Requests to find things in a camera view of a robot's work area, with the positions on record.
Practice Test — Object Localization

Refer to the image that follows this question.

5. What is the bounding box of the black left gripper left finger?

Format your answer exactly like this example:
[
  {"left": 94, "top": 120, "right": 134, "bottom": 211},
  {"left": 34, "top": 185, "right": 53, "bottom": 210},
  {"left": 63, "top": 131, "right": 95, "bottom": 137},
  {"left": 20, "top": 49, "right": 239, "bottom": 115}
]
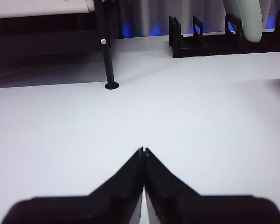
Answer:
[{"left": 1, "top": 147, "right": 144, "bottom": 224}]

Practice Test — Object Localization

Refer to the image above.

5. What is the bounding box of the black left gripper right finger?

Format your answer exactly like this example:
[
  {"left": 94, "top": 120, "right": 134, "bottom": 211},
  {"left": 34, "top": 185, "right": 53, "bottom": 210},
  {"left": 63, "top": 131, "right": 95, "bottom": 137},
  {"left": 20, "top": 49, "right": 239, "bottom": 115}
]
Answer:
[{"left": 144, "top": 147, "right": 280, "bottom": 224}]

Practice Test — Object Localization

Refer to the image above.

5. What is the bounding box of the black dish rack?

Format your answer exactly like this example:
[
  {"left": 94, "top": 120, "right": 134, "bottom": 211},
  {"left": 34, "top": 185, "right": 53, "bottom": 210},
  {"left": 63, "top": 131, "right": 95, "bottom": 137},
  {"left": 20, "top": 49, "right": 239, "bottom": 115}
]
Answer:
[{"left": 168, "top": 10, "right": 280, "bottom": 59}]

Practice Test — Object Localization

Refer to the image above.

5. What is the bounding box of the pale green plate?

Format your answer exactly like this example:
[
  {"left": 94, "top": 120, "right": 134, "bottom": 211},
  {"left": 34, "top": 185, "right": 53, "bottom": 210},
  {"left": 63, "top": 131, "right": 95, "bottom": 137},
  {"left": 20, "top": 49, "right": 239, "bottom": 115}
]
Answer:
[{"left": 221, "top": 0, "right": 263, "bottom": 43}]

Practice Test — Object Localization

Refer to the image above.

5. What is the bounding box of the grey curtain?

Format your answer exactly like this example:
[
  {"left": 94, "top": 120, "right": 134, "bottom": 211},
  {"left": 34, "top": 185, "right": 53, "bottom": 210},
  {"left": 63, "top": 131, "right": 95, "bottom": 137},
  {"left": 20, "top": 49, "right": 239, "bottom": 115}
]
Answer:
[{"left": 118, "top": 0, "right": 280, "bottom": 37}]

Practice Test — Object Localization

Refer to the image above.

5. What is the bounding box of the black metal shelf frame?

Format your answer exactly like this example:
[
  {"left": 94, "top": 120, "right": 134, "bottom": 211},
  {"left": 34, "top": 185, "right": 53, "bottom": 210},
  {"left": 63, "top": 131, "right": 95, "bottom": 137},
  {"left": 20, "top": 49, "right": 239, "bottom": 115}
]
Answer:
[{"left": 0, "top": 0, "right": 126, "bottom": 91}]

